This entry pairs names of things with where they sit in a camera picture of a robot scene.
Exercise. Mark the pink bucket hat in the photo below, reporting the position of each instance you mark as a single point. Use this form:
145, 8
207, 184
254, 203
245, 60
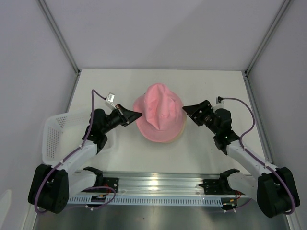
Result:
162, 113

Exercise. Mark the aluminium mounting rail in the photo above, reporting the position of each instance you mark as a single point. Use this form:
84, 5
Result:
179, 184

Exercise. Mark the aluminium frame post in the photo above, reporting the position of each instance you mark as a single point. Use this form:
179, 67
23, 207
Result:
50, 19
268, 35

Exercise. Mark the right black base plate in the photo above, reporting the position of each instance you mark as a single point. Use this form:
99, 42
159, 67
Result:
213, 187

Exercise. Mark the white slotted cable duct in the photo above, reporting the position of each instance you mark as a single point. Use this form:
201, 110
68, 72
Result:
142, 200

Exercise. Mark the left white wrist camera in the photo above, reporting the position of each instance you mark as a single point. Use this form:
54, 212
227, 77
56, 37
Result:
109, 101

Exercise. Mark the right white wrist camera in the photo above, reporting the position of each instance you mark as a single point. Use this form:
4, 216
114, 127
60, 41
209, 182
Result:
219, 103

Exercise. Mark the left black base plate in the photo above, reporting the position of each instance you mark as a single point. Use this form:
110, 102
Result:
112, 182

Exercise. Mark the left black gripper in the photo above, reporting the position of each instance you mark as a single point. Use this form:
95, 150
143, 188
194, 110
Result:
129, 116

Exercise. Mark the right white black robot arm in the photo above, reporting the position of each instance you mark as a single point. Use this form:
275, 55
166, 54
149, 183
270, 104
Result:
273, 188

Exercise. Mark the white perforated plastic basket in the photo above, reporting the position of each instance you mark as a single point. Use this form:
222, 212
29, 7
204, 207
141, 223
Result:
62, 134

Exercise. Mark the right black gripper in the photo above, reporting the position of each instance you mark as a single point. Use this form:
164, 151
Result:
192, 111

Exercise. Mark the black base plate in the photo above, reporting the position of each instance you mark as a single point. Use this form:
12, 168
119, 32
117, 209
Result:
213, 187
112, 182

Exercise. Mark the right aluminium frame post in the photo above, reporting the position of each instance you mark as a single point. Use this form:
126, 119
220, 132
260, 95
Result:
268, 35

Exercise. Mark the beige bucket hat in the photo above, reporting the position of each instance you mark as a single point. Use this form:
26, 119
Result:
181, 131

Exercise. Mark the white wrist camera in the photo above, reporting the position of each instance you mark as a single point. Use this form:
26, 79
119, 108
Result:
219, 103
109, 101

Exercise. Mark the left aluminium frame post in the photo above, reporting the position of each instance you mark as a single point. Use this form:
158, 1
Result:
50, 19

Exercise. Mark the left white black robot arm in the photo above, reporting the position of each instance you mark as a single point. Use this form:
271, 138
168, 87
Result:
53, 185

